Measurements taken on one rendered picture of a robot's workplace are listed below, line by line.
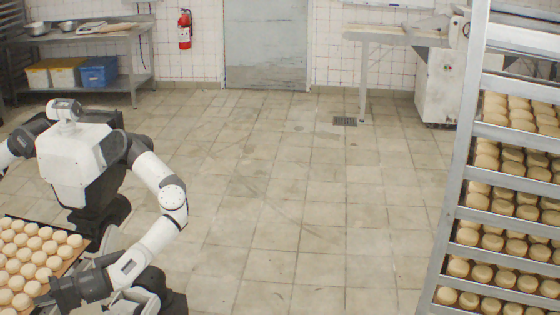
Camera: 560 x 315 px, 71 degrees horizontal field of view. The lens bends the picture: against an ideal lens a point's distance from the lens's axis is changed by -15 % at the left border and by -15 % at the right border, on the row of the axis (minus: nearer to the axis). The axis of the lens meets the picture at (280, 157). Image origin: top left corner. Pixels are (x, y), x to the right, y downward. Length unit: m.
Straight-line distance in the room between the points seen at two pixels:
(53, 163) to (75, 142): 0.12
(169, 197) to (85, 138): 0.38
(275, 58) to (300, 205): 2.58
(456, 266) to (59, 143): 1.23
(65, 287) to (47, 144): 0.55
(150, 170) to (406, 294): 1.75
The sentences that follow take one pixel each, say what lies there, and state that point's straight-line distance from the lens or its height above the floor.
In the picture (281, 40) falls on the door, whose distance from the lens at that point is 5.43.
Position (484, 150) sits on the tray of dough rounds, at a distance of 0.97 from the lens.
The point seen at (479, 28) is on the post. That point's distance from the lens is 0.77.
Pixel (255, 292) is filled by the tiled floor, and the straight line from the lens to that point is 2.60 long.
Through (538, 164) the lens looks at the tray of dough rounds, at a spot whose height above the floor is 1.42.
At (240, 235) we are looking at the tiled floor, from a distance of 3.02.
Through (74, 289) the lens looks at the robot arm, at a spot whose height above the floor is 1.03.
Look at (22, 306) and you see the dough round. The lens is 1.25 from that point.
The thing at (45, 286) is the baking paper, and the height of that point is 1.00.
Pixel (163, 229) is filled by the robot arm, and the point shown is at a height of 1.08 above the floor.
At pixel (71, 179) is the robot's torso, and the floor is 1.11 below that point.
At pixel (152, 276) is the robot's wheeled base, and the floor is 0.35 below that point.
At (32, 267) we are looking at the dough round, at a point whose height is 1.02.
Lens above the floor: 1.80
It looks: 27 degrees down
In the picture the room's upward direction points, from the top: straight up
